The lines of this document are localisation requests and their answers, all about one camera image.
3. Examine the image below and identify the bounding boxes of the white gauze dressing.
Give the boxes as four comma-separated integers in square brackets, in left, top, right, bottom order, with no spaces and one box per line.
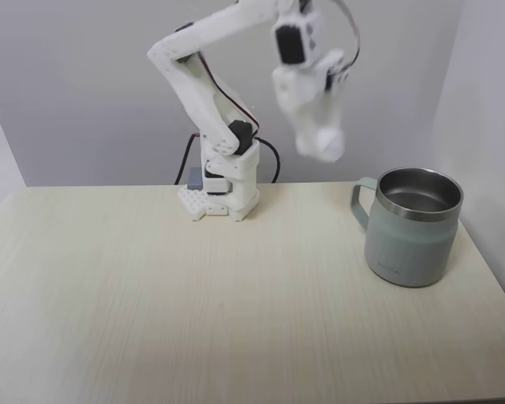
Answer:
[315,127,347,163]

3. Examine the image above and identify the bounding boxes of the small gray block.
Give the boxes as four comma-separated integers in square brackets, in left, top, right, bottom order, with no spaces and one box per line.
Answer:
[184,167,205,191]

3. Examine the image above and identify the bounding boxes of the pale green steel mug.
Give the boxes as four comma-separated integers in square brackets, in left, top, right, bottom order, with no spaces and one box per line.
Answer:
[349,167,465,290]

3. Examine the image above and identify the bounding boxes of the black power cable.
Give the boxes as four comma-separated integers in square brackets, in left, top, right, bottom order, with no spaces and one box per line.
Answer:
[256,137,281,184]
[174,133,201,186]

